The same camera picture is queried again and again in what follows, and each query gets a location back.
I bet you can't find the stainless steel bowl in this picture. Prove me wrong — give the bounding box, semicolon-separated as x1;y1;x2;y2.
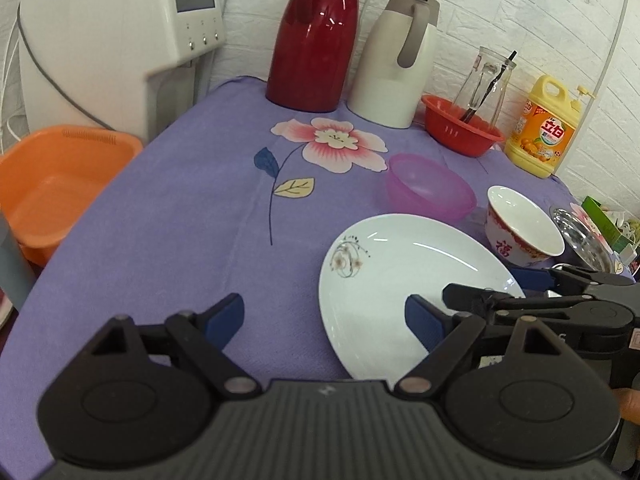
549;207;615;273

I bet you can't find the white red ceramic bowl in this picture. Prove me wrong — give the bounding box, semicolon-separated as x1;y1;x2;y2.
485;185;565;266

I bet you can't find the white floral plate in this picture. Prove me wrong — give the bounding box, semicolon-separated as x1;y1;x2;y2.
318;214;523;385

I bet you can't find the pink plastic bowl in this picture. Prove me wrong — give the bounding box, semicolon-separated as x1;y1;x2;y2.
385;153;477;223

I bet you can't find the person's right hand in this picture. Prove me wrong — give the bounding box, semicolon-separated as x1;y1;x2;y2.
612;388;640;426

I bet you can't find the green box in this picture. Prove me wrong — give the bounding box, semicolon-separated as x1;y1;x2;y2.
582;196;639;264

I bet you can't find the yellow detergent bottle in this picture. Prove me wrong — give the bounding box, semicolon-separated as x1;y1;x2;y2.
504;75;596;179

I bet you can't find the red plastic basket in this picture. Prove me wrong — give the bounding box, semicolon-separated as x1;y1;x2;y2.
421;94;506;158

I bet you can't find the black straw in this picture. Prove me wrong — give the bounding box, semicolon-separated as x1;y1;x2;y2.
459;50;519;124

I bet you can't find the clear glass carafe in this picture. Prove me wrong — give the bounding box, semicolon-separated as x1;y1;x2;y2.
453;45;516;129

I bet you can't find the purple floral tablecloth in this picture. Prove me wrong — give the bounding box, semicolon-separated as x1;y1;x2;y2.
0;75;634;480

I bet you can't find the orange plastic basin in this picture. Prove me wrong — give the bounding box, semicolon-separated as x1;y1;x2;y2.
1;125;143;266

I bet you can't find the white thermos jug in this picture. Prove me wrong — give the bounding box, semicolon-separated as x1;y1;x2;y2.
347;0;439;129

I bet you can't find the red thermos jug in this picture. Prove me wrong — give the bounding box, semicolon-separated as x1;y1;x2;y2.
266;0;359;113

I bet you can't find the white water dispenser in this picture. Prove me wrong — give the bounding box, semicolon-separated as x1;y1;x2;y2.
17;0;226;143

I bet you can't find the white pipe on wall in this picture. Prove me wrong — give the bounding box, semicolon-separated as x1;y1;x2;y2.
587;0;639;132

